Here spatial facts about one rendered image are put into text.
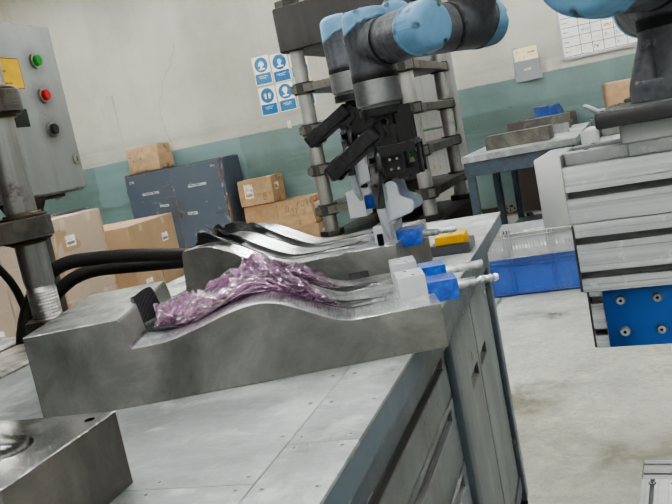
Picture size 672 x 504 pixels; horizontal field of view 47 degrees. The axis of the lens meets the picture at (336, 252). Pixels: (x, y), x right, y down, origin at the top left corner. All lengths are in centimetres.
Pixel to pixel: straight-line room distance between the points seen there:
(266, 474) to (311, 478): 5
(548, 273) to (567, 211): 348
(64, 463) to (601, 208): 69
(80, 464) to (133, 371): 30
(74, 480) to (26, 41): 143
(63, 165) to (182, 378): 108
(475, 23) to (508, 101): 653
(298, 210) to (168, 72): 225
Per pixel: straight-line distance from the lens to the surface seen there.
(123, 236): 587
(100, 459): 72
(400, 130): 125
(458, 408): 148
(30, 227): 162
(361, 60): 125
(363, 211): 157
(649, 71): 104
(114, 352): 98
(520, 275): 452
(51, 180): 193
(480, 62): 782
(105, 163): 964
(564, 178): 103
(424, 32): 115
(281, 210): 812
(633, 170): 102
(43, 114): 196
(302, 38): 548
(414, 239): 126
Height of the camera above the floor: 107
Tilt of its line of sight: 8 degrees down
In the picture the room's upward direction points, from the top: 11 degrees counter-clockwise
